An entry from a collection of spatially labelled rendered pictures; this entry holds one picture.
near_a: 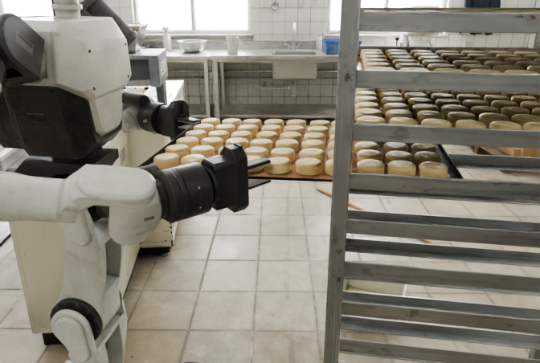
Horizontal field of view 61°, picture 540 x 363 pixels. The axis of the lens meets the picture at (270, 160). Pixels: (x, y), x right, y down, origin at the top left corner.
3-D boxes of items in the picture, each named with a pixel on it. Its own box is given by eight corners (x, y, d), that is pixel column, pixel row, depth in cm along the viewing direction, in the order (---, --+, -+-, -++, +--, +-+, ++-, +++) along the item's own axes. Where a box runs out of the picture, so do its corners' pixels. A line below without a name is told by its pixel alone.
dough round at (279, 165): (296, 172, 87) (296, 161, 86) (272, 177, 84) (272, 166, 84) (283, 164, 91) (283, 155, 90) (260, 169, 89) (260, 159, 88)
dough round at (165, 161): (161, 161, 94) (159, 152, 94) (183, 162, 93) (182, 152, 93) (149, 169, 90) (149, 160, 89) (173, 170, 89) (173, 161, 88)
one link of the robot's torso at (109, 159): (-4, 220, 114) (-19, 154, 108) (29, 199, 126) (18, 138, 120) (100, 230, 110) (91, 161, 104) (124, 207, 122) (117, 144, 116)
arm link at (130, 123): (145, 141, 130) (122, 136, 137) (172, 121, 136) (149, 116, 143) (128, 108, 124) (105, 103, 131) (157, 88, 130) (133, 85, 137)
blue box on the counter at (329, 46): (325, 54, 494) (325, 41, 489) (321, 51, 522) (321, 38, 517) (361, 54, 495) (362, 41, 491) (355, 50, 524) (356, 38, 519)
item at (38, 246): (82, 263, 264) (57, 112, 234) (142, 259, 267) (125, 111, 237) (34, 350, 198) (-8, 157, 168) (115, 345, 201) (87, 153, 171)
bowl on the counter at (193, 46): (174, 54, 499) (173, 42, 494) (181, 50, 529) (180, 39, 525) (204, 54, 498) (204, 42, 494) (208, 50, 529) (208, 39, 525)
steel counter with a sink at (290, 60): (62, 136, 509) (43, 22, 468) (86, 120, 575) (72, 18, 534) (366, 136, 505) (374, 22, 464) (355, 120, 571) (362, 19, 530)
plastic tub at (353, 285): (404, 307, 226) (407, 279, 220) (398, 336, 206) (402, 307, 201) (345, 293, 236) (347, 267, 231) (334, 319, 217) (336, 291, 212)
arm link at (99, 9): (65, 33, 124) (83, 12, 114) (86, 14, 129) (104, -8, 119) (100, 64, 129) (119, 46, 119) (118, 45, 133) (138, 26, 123)
